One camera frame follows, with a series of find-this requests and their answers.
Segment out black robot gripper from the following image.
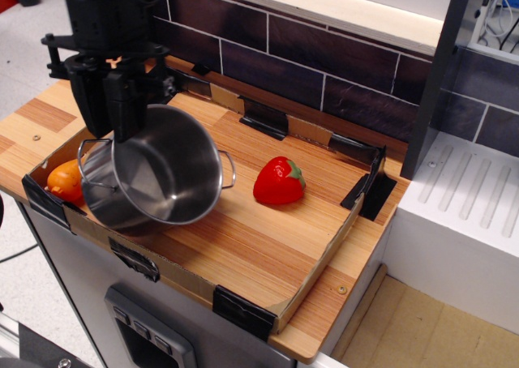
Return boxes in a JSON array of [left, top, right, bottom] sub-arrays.
[[41, 0, 167, 143]]

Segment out stainless steel pot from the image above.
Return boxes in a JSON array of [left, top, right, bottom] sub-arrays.
[[77, 105, 236, 236]]

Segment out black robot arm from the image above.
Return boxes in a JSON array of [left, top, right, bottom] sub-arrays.
[[41, 0, 174, 143]]

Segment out cardboard fence with black tape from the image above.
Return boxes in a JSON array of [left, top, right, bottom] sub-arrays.
[[21, 62, 398, 343]]

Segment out orange plastic toy fruit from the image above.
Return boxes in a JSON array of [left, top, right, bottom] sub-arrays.
[[46, 159, 84, 204]]

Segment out red plastic strawberry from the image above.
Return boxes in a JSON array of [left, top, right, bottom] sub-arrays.
[[253, 156, 306, 205]]

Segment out grey toy oven control panel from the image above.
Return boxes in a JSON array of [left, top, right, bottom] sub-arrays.
[[105, 287, 197, 367]]

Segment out white toy sink drainboard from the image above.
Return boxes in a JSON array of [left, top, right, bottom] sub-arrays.
[[395, 131, 519, 263]]

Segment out dark grey shelf post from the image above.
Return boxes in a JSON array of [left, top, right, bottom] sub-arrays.
[[400, 0, 469, 179]]

